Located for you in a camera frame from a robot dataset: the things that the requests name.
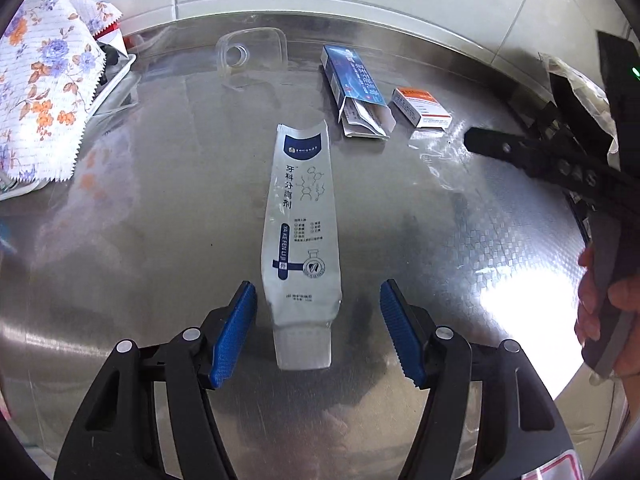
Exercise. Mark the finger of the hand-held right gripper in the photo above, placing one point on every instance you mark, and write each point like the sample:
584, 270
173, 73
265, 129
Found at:
575, 102
530, 157

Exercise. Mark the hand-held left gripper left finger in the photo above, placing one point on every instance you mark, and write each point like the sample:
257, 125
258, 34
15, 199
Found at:
230, 340

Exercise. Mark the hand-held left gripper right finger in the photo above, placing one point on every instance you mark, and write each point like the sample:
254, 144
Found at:
402, 335

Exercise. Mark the white toothpaste tube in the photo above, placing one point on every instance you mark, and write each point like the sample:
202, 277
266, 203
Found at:
300, 240

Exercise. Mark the person's right hand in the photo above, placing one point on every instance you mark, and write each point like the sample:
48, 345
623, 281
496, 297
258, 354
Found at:
627, 300

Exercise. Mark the white stove cloth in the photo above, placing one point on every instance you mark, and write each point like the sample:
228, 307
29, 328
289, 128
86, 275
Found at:
595, 110

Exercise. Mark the small orange white box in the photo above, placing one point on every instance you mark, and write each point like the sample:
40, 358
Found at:
422, 107

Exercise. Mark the blue toothpaste box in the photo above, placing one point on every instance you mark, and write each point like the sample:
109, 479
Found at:
357, 82

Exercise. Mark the white plastic tray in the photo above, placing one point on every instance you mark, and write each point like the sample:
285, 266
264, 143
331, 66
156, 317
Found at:
117, 77

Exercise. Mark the clear plastic lid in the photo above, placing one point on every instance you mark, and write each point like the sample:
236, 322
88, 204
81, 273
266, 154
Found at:
255, 50

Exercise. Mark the floral cloth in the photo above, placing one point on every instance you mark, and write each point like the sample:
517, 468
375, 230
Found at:
40, 85

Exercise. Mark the red white packet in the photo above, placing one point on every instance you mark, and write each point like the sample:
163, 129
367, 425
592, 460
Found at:
111, 40

